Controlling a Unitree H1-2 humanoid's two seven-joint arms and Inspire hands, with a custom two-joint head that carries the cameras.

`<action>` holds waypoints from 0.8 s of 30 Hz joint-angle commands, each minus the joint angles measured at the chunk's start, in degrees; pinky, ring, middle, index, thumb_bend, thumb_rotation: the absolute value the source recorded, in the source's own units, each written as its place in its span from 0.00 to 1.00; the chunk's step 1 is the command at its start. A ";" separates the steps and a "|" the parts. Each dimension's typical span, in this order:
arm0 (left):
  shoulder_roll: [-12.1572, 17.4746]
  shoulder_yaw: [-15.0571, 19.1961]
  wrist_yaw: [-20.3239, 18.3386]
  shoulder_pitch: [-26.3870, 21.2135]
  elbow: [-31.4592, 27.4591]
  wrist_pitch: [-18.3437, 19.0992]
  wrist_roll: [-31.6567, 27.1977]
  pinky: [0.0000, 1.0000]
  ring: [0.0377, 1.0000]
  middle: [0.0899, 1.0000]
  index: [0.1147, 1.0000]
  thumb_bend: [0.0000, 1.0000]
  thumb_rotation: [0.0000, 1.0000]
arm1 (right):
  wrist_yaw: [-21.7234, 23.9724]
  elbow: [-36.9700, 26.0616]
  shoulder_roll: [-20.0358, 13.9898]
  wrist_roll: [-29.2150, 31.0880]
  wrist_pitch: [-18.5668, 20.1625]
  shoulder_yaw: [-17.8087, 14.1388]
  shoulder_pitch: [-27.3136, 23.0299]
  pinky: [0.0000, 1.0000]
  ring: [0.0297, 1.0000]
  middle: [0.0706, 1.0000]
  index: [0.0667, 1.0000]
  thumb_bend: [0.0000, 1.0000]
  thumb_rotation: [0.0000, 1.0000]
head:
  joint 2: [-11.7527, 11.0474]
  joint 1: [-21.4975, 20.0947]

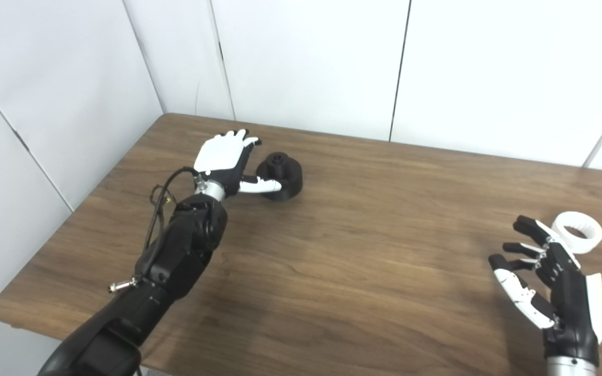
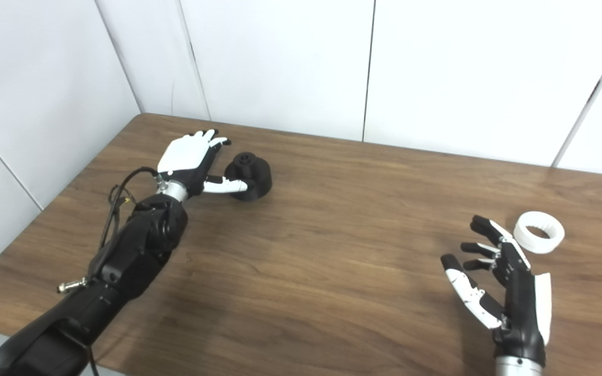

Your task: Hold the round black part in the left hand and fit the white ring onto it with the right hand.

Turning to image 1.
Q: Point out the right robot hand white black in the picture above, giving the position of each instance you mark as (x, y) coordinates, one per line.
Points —
(572, 297)

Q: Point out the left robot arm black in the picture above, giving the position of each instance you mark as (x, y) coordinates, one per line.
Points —
(175, 261)

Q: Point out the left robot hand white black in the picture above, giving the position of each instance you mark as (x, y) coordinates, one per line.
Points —
(220, 156)

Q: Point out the round black part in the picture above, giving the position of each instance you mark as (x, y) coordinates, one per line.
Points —
(285, 180)

